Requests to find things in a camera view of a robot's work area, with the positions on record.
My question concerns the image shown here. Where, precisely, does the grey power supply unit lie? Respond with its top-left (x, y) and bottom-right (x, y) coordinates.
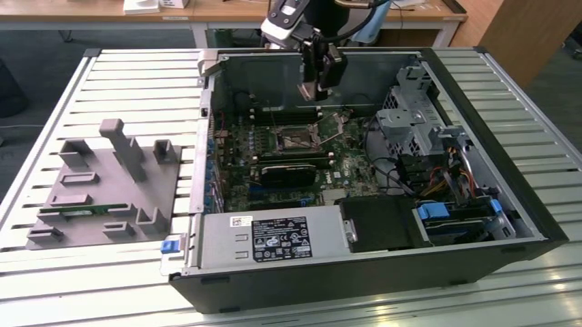
top-left (181, 206), bottom-right (353, 273)

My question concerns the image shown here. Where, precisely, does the green RAM stick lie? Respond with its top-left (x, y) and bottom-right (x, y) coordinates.
top-left (38, 203), bottom-right (126, 217)

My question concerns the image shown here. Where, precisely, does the coloured power wire bundle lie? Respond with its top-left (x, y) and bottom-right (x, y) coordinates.
top-left (420, 146), bottom-right (480, 200)

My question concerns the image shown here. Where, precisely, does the grey parts rack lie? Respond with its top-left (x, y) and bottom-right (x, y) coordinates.
top-left (25, 118), bottom-right (184, 251)

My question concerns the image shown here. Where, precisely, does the silver metal drive cage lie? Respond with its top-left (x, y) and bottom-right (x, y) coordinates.
top-left (375, 66), bottom-right (476, 161)

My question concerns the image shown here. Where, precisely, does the silver chipset heatsink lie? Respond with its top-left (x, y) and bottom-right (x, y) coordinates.
top-left (320, 189), bottom-right (349, 205)

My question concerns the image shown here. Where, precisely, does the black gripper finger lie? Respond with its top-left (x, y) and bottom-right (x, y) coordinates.
top-left (316, 44), bottom-right (349, 102)
top-left (300, 37), bottom-right (327, 87)

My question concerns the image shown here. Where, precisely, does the black RAM stick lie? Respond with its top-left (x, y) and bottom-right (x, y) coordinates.
top-left (259, 152), bottom-right (329, 160)
top-left (256, 158), bottom-right (329, 168)
top-left (252, 106), bottom-right (319, 116)

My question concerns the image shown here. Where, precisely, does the black graphics card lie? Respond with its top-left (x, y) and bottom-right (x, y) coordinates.
top-left (257, 165), bottom-right (317, 187)

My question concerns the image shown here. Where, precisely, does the plain white box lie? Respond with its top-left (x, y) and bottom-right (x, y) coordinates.
top-left (121, 0), bottom-right (161, 15)

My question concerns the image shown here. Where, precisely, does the CPU socket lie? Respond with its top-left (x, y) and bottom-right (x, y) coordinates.
top-left (269, 125), bottom-right (319, 153)

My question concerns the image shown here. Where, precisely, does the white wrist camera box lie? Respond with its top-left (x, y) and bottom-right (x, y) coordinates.
top-left (260, 0), bottom-right (315, 42)

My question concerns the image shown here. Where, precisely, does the black open PC case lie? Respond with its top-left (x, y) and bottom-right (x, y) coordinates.
top-left (166, 46), bottom-right (568, 314)

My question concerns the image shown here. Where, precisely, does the silver metal handle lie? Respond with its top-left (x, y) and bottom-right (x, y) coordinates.
top-left (343, 219), bottom-right (360, 243)

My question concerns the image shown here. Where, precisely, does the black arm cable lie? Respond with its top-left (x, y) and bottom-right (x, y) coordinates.
top-left (317, 0), bottom-right (392, 44)

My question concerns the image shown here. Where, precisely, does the black plastic drive cover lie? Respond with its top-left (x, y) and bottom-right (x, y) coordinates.
top-left (337, 196), bottom-right (431, 253)

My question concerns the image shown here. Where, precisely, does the thin wire locking lever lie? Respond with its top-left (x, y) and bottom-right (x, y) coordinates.
top-left (316, 127), bottom-right (345, 148)
top-left (267, 100), bottom-right (279, 133)

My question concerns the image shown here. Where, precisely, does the blue disk carrier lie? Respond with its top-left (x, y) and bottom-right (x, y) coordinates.
top-left (415, 202), bottom-right (451, 222)

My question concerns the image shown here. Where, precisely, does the green motherboard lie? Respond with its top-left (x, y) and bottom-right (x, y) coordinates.
top-left (211, 108), bottom-right (383, 212)

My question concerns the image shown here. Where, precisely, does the wooden cabinet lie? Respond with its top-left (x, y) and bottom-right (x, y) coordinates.
top-left (476, 0), bottom-right (582, 88)

